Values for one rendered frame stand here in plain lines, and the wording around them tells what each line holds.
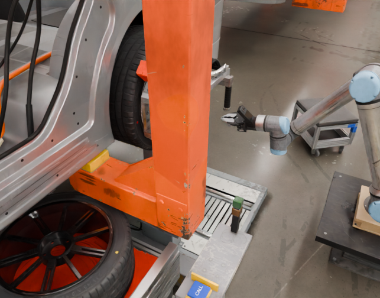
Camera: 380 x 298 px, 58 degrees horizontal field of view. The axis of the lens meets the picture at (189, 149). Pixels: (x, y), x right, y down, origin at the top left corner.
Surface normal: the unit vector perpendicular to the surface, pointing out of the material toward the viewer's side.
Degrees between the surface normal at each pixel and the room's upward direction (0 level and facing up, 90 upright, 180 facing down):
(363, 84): 84
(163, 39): 90
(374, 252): 0
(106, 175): 0
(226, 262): 0
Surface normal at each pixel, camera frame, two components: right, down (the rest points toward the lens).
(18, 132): -0.47, 0.34
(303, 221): 0.00, -0.81
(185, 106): -0.47, 0.52
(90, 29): 0.88, 0.29
